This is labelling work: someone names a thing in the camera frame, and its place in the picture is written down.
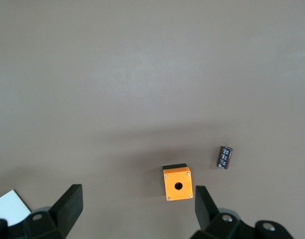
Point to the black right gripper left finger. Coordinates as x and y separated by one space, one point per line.
67 209

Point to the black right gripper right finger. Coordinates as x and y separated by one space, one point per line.
207 214

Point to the white drawer cabinet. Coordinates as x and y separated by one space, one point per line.
8 204

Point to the orange box with hole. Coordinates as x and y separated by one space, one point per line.
178 185

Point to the dark cylindrical capacitor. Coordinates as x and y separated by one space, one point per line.
225 158

